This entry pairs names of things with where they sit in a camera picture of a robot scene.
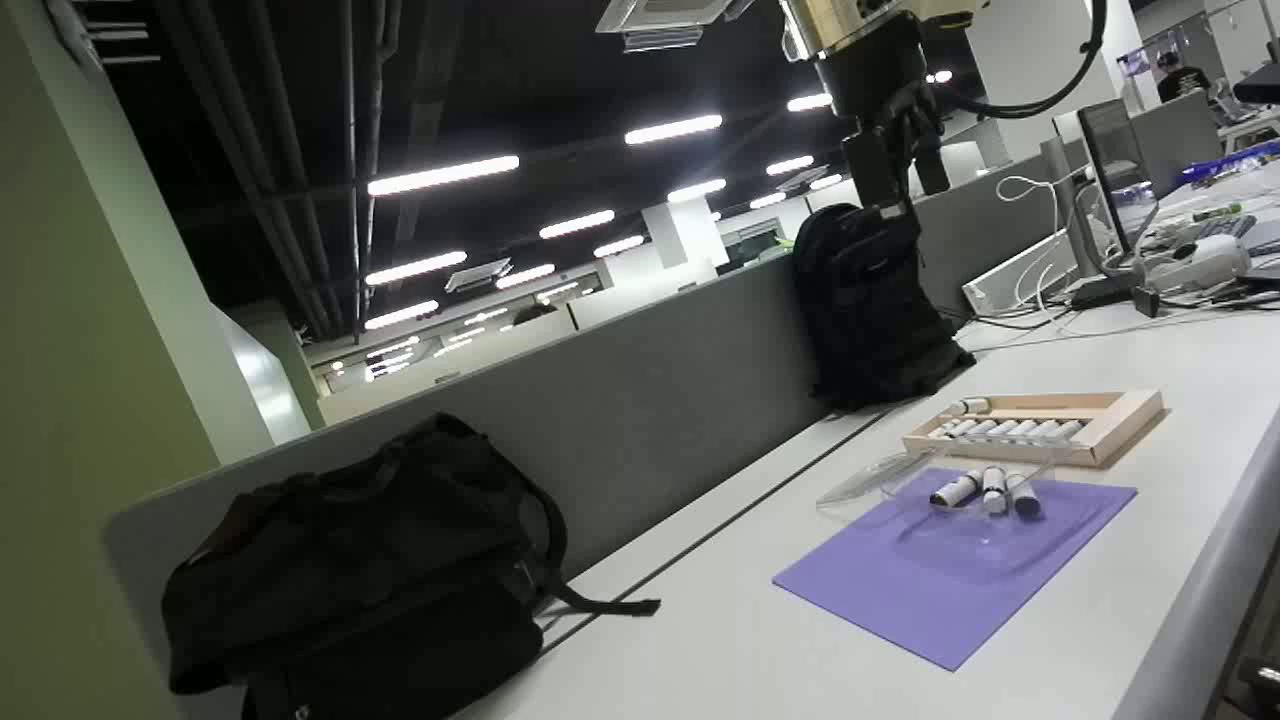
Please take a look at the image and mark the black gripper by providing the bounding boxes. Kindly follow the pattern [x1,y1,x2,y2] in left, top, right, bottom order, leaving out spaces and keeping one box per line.
[821,16,952,210]

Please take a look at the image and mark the black backpack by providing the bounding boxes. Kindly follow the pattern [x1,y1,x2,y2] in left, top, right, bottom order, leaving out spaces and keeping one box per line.
[789,199,981,402]

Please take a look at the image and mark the white equipment box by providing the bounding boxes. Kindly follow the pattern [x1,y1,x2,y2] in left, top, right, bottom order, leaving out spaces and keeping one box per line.
[960,225,1087,324]

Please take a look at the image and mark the dark computer monitor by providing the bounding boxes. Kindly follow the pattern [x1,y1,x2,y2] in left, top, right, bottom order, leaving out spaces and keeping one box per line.
[1076,94,1150,258]

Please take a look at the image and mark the ceiling air conditioner cassette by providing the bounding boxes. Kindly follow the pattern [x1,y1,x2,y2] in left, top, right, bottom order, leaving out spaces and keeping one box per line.
[592,0,757,55]

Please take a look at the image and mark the grey computer monitor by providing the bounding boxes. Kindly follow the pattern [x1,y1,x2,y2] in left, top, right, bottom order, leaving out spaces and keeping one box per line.
[1132,89,1226,197]

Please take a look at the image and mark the white rounded device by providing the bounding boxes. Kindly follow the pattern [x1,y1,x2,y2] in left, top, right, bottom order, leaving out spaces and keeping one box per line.
[1139,230,1251,301]

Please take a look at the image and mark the small amber bottle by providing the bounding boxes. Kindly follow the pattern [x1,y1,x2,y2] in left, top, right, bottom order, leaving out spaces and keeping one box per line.
[929,465,986,512]

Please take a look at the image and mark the grey desk partition panel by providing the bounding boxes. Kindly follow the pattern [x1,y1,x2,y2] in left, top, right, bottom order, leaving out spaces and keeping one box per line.
[101,138,1076,630]

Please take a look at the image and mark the wooden tray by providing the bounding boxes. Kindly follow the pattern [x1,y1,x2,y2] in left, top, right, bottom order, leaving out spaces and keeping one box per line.
[901,389,1166,470]

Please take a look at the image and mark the purple rectangular mat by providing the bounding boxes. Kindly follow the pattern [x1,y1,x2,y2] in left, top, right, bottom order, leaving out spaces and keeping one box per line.
[771,465,1139,675]

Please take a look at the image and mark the black duffel bag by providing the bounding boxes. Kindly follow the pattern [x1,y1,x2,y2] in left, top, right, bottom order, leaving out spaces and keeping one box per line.
[157,409,665,720]

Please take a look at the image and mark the white cable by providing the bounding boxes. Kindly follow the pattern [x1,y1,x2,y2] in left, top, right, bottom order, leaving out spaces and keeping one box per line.
[990,166,1073,311]

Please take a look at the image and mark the black braided cable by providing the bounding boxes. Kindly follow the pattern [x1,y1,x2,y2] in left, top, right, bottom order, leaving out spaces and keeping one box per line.
[954,0,1110,125]

